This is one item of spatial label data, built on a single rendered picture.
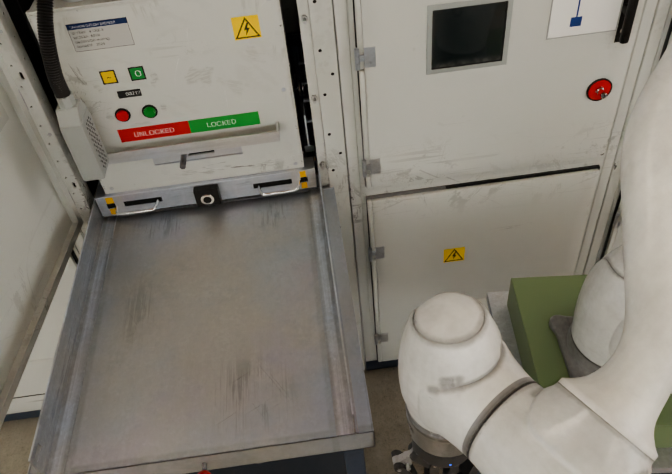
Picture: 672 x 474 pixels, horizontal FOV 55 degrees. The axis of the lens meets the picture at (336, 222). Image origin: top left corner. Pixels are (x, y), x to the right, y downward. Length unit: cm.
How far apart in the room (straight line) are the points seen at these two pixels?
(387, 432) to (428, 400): 150
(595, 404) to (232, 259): 104
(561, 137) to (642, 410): 112
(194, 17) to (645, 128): 93
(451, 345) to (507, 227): 124
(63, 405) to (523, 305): 93
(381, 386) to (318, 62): 121
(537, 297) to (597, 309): 26
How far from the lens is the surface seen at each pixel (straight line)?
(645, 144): 71
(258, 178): 158
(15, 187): 153
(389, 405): 221
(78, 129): 142
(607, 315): 116
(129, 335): 143
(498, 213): 179
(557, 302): 141
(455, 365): 62
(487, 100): 155
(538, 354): 132
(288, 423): 123
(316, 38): 140
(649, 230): 67
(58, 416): 137
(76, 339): 147
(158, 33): 140
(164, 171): 160
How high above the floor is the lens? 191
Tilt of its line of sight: 44 degrees down
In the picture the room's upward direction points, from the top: 7 degrees counter-clockwise
